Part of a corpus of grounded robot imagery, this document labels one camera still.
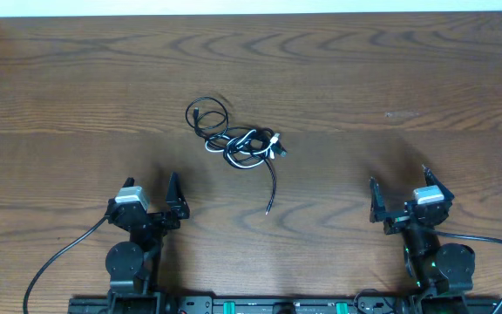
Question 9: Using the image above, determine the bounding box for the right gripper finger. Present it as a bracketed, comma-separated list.
[370, 177, 386, 223]
[423, 166, 439, 187]

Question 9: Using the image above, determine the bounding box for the white usb cable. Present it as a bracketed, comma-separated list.
[204, 129, 281, 169]

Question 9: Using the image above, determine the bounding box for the black usb cable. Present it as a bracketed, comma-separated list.
[185, 96, 288, 169]

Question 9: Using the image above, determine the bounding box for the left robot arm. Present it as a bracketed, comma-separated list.
[105, 173, 190, 313]

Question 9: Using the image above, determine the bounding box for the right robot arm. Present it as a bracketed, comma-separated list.
[370, 167, 475, 313]

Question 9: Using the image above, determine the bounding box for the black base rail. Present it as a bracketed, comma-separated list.
[67, 293, 502, 314]

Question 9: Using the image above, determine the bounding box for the right camera black cable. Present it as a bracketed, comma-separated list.
[433, 229, 502, 314]

